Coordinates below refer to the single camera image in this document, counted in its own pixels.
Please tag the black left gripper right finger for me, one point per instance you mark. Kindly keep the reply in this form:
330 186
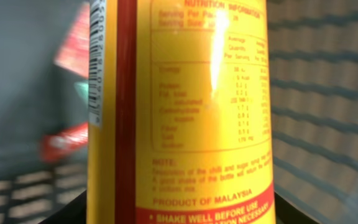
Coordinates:
288 214

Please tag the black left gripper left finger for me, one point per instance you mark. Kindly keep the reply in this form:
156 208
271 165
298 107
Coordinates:
73 213

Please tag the green 3M gloves packet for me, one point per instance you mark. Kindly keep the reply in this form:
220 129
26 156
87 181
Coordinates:
71 131

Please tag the red chili sauce bottle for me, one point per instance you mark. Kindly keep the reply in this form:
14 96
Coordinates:
179 113

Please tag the orange tissue packet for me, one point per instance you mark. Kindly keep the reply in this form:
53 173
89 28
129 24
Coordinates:
73 54

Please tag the grey plastic mesh basket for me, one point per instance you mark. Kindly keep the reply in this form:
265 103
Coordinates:
314 91

